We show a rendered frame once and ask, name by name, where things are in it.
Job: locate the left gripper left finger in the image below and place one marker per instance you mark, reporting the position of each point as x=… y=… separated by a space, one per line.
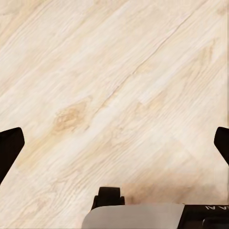
x=11 y=143

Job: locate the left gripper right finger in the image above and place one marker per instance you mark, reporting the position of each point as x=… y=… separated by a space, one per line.
x=221 y=142

